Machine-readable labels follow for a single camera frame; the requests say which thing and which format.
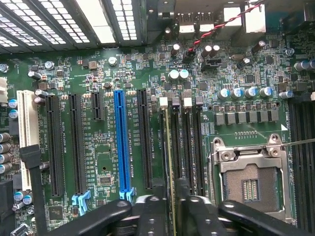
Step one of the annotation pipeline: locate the RAM slot with black latch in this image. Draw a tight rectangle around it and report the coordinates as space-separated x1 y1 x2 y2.
171 96 183 181
193 96 206 197

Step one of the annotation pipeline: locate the RAM slot with white latch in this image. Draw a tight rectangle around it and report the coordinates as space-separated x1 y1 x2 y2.
158 96 171 187
182 96 194 196

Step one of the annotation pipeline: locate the silver CPU socket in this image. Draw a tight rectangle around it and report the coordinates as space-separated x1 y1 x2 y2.
208 133 296 226

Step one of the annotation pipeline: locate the long black expansion slot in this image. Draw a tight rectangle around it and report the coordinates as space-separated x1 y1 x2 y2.
136 88 154 190
45 94 65 197
68 93 91 214

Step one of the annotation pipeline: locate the green motherboard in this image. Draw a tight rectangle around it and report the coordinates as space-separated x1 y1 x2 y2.
0 0 315 236

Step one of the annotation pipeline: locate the blue expansion slot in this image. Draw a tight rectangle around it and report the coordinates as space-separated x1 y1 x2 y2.
114 89 135 200

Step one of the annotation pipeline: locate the short black expansion slot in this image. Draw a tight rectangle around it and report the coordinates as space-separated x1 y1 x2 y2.
91 91 105 121

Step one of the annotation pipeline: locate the thin metal locking lever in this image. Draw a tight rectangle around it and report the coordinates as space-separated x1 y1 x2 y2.
267 138 315 149

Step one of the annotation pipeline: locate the black pin header connector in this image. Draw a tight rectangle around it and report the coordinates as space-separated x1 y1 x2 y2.
201 58 223 72

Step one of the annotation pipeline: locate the white PCI expansion slot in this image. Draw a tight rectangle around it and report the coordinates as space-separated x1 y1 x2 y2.
16 89 41 191

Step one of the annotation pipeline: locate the white plastic connector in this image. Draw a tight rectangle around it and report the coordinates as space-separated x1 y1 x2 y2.
0 77 8 104

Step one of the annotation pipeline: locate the metal PC case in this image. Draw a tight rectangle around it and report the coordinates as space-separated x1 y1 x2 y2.
0 0 315 54

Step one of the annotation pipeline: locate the flat black data cable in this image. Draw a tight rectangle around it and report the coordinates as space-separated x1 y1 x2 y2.
19 144 49 236

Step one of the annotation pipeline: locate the red and black twisted wire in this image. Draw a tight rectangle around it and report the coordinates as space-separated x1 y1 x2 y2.
188 0 266 54

